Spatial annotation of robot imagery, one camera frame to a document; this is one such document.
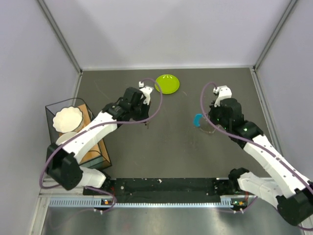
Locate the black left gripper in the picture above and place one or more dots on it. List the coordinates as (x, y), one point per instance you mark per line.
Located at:
(146, 108)

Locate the metal key organizer blue handle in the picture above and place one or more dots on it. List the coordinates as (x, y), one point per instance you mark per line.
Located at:
(201, 123)

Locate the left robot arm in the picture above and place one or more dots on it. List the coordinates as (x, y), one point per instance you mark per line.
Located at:
(63, 160)

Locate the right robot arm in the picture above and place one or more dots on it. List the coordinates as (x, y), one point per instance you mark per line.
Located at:
(290, 192)

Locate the lime green plate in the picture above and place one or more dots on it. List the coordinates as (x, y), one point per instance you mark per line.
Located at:
(167, 84)

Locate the white scalloped bowl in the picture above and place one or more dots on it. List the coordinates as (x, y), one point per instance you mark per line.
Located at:
(69, 119)

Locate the plain white bowl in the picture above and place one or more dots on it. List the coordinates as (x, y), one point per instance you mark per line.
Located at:
(65, 137)

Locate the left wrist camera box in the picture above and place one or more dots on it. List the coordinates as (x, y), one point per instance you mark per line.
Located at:
(146, 92)

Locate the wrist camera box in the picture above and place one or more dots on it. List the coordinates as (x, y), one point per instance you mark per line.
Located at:
(222, 92)
(146, 92)

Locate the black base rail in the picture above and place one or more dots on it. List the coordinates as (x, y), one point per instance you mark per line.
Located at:
(171, 190)

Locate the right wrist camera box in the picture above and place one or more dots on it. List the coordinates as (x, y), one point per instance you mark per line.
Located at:
(222, 92)

